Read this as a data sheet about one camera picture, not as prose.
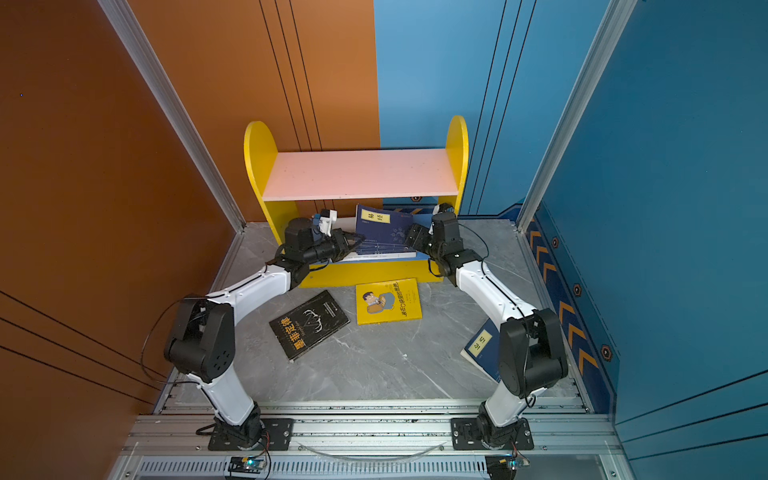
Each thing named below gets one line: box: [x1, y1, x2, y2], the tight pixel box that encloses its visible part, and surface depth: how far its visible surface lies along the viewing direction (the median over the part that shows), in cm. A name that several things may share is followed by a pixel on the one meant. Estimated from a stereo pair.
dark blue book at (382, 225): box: [356, 205, 413, 244], surface depth 90 cm
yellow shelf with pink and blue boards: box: [244, 116, 470, 289], surface depth 79 cm
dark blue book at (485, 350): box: [460, 318, 501, 384], surface depth 88 cm
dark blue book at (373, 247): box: [356, 240, 416, 255], surface depth 87 cm
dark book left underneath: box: [269, 290, 351, 363], surface depth 93 cm
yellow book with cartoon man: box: [355, 278, 423, 326], surface depth 98 cm
